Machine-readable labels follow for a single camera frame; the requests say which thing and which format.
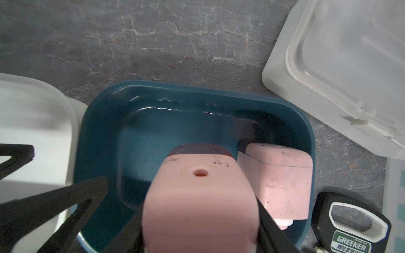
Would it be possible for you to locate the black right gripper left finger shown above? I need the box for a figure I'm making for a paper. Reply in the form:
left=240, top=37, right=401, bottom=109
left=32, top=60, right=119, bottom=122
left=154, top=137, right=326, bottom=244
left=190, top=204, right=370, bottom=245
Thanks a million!
left=102, top=205, right=144, bottom=253

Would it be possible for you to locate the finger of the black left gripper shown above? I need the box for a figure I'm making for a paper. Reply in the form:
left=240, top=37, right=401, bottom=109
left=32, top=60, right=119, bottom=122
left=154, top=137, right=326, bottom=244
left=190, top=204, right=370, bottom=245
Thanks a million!
left=1, top=143, right=34, bottom=180
left=1, top=177, right=109, bottom=253

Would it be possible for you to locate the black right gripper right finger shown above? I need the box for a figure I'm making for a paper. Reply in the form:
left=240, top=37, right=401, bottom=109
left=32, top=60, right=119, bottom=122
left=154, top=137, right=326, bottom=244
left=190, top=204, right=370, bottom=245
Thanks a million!
left=256, top=199, right=300, bottom=253

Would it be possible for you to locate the white plastic storage box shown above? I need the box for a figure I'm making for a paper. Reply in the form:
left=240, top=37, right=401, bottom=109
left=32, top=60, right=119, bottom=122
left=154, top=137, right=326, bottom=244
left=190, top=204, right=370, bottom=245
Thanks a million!
left=0, top=72, right=89, bottom=253

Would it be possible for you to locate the pink pencil sharpener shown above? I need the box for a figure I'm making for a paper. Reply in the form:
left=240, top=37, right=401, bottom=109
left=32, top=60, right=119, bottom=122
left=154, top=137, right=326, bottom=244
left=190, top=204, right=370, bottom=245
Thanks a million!
left=141, top=144, right=259, bottom=253
left=237, top=142, right=314, bottom=230

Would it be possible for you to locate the dark teal storage box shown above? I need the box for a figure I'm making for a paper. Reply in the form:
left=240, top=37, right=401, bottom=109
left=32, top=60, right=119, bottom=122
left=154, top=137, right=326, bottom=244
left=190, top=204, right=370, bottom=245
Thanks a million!
left=73, top=81, right=315, bottom=253

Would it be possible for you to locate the rack of metal bits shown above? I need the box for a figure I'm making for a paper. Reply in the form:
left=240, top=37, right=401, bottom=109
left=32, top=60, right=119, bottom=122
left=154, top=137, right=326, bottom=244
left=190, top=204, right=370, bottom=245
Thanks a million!
left=301, top=191, right=392, bottom=253

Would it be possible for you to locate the translucent plastic lidded case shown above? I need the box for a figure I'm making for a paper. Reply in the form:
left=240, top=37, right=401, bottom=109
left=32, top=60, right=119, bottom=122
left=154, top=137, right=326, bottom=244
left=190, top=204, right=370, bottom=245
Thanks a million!
left=262, top=1, right=405, bottom=160

